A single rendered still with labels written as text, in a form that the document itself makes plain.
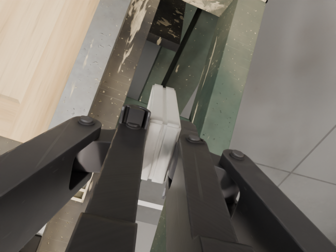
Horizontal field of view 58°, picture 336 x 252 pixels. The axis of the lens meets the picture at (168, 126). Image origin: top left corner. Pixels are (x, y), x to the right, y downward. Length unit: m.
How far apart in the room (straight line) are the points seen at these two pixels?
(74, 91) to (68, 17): 0.14
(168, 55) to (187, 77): 0.69
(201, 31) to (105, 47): 0.35
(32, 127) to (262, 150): 1.96
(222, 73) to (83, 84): 0.25
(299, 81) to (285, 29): 0.36
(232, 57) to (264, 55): 1.22
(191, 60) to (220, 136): 0.38
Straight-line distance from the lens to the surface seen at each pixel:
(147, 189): 2.77
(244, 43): 0.62
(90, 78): 0.53
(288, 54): 1.84
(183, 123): 0.16
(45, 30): 0.59
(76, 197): 0.52
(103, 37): 0.56
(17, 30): 0.59
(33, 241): 0.51
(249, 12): 0.65
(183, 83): 0.92
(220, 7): 0.73
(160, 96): 0.17
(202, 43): 0.85
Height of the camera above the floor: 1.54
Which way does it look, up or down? 46 degrees down
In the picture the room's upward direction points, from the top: 172 degrees counter-clockwise
